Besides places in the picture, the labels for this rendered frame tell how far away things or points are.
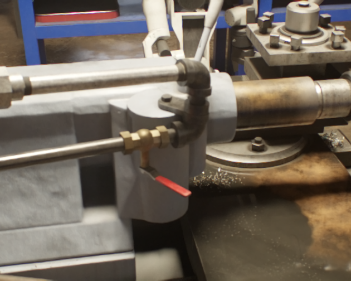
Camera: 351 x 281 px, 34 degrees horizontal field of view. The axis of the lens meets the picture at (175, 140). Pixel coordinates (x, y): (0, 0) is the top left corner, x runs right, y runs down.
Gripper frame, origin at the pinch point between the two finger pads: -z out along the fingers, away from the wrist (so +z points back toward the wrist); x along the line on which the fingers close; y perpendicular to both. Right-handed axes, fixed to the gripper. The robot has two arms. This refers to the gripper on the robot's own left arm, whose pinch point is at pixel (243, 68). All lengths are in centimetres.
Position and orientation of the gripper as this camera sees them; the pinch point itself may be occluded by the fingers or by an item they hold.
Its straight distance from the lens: 237.5
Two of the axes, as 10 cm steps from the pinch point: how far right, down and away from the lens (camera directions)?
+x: 5.7, 3.8, -7.3
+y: 8.1, -3.7, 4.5
